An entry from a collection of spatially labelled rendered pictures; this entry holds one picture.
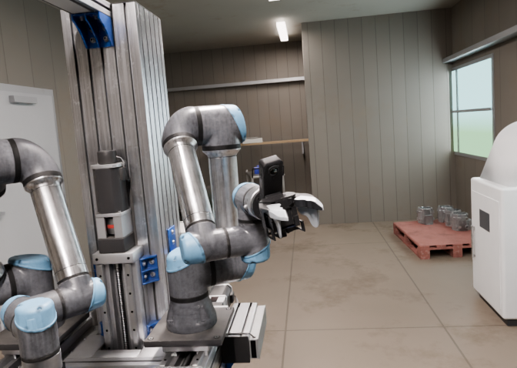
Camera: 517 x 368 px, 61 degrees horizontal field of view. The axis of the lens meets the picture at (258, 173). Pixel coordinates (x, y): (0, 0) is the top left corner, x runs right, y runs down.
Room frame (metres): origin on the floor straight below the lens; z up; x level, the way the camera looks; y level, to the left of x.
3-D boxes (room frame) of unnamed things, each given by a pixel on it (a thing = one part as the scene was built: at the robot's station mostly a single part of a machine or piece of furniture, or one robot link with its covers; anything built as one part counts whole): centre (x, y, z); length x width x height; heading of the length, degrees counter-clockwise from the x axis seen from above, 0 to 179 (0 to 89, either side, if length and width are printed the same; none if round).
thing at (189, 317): (1.28, 0.23, 1.09); 0.15 x 0.15 x 0.10
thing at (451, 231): (5.36, -2.18, 0.18); 1.26 x 0.87 x 0.36; 174
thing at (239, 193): (1.08, 0.02, 1.43); 0.11 x 0.08 x 0.09; 19
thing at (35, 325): (0.88, 0.48, 1.23); 0.09 x 0.08 x 0.11; 43
